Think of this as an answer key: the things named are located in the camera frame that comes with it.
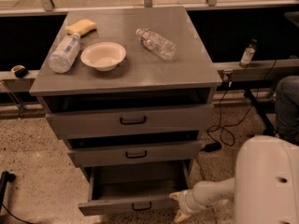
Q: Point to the grey top drawer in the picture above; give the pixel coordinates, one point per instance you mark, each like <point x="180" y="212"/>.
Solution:
<point x="127" y="121"/>

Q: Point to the grey drawer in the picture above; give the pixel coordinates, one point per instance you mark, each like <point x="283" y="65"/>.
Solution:
<point x="135" y="187"/>
<point x="131" y="154"/>
<point x="127" y="121"/>

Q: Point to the grey middle drawer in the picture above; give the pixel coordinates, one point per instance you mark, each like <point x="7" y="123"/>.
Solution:
<point x="131" y="154"/>

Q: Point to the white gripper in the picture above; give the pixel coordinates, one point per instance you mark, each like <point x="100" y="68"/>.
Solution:
<point x="186" y="202"/>

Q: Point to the black stand at left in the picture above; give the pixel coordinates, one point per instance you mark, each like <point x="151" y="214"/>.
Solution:
<point x="5" y="178"/>

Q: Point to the yellow sponge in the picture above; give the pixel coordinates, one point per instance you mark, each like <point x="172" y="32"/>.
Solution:
<point x="81" y="27"/>

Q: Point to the grey drawer cabinet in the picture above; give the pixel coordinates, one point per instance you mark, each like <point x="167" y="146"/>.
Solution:
<point x="142" y="79"/>

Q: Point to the small bottle on ledge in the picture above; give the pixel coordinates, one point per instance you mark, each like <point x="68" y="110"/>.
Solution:
<point x="248" y="54"/>

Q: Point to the grey bottom drawer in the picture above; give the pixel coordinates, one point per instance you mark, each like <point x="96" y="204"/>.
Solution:
<point x="135" y="187"/>

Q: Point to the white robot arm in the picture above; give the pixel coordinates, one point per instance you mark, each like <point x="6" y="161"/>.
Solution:
<point x="265" y="188"/>

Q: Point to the clear crumpled water bottle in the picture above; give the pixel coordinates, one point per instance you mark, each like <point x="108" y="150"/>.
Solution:
<point x="156" y="43"/>

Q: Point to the white bowl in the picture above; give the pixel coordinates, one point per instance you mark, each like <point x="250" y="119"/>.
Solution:
<point x="103" y="56"/>

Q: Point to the black power adapter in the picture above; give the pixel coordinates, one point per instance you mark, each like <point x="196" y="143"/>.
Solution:
<point x="212" y="147"/>

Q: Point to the person leg in jeans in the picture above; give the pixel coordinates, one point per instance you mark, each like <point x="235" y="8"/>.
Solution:
<point x="287" y="109"/>

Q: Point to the labelled plastic water bottle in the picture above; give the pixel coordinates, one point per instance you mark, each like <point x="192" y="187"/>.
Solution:
<point x="62" y="58"/>

